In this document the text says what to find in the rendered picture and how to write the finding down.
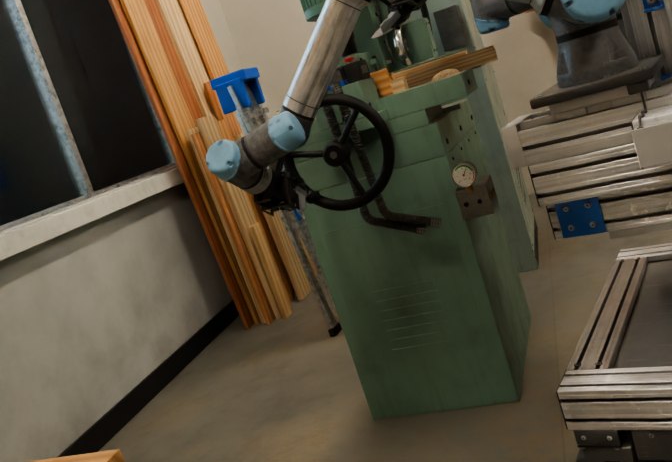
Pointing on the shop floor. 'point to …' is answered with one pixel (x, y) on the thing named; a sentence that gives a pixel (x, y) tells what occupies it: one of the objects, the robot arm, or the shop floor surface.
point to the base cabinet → (426, 293)
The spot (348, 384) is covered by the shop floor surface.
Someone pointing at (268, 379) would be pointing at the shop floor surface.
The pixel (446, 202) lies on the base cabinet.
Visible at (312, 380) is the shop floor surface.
